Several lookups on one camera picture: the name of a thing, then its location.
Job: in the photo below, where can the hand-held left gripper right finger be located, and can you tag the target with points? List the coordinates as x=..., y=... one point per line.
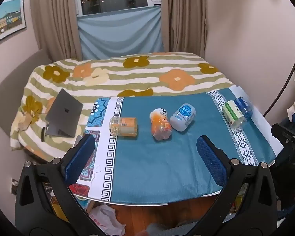
x=211, y=162

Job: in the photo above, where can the teal patterned tablecloth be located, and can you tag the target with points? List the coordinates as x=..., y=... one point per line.
x=162, y=162

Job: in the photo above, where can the clear cup with green label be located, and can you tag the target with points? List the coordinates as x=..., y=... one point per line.
x=232, y=115

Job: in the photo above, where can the floral striped blanket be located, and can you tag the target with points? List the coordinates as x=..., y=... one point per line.
x=118, y=78

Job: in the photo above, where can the white plastic bag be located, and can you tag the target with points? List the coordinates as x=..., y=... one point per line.
x=107, y=220

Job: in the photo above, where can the clear cup with yellow label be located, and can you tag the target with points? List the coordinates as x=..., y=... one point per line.
x=125, y=127

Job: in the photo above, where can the framed wall picture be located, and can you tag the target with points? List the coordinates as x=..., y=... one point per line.
x=7, y=18

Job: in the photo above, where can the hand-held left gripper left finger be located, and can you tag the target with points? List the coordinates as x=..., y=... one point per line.
x=77, y=158

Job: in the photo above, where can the grey laptop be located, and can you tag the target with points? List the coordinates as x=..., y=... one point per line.
x=62, y=115

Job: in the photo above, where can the blue clear cup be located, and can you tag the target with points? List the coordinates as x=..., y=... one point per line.
x=244, y=107

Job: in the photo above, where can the orange printed clear cup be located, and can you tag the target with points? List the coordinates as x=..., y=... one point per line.
x=161, y=126

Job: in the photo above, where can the white cup with blue label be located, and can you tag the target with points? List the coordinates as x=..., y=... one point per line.
x=183, y=116

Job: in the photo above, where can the light blue hanging cloth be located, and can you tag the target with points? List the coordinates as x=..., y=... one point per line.
x=120, y=32

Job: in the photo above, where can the beige curtain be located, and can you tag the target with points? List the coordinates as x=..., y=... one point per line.
x=184, y=14
x=55, y=19

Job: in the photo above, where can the wall socket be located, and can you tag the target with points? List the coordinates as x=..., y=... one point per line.
x=14, y=185

